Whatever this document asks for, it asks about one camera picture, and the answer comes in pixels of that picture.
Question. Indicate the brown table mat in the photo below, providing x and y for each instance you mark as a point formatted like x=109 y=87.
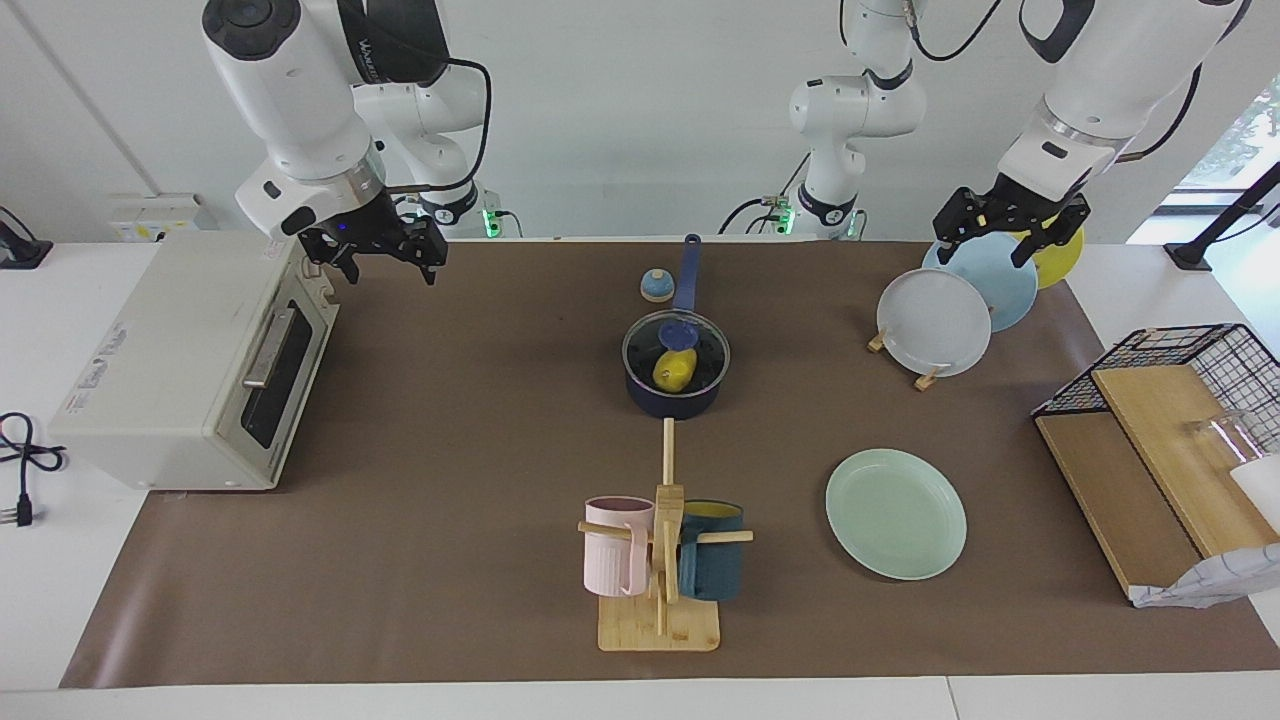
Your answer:
x=450 y=550

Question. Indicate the black desk clamp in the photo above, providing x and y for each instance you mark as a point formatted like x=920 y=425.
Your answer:
x=20 y=252

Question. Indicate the wooden plate rack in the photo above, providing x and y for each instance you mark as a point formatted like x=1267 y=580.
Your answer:
x=928 y=379

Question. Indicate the dark teal mug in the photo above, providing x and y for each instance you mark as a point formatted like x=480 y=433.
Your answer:
x=712 y=565

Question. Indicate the clear glass cup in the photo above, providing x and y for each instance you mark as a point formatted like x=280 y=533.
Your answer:
x=1225 y=435

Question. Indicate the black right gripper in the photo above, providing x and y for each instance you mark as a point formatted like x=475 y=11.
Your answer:
x=365 y=228

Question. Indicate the yellow lemon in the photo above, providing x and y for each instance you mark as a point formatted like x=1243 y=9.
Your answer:
x=675 y=372

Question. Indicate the white plastic cup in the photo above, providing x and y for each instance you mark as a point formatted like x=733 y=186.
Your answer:
x=1260 y=482

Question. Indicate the wooden mug tree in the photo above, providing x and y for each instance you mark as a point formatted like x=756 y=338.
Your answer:
x=660 y=625

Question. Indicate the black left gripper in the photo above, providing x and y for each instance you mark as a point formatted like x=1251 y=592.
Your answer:
x=1010 y=205

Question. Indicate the pink ribbed mug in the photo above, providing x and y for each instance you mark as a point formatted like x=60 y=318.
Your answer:
x=615 y=555

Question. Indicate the light blue plate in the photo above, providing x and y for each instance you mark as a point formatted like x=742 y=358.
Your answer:
x=1005 y=285

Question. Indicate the grey plate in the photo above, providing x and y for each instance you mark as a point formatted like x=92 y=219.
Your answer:
x=935 y=325

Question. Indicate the white wall socket box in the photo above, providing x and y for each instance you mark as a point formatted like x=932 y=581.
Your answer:
x=150 y=215

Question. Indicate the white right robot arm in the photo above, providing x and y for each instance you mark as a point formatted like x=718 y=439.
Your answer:
x=290 y=90

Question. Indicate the pale green plate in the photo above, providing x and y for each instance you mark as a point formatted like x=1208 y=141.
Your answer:
x=895 y=515

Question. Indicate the white checked cloth bag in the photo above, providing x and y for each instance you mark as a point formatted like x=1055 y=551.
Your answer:
x=1210 y=580

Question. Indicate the beige toaster oven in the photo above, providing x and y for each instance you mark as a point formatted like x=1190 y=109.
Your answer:
x=160 y=350

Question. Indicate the glass lid blue knob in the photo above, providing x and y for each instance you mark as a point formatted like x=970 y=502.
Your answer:
x=680 y=330

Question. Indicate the black camera stand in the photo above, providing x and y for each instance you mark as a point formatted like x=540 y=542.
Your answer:
x=1215 y=230

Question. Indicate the yellow plate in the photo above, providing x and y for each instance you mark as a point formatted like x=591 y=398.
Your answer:
x=1060 y=260

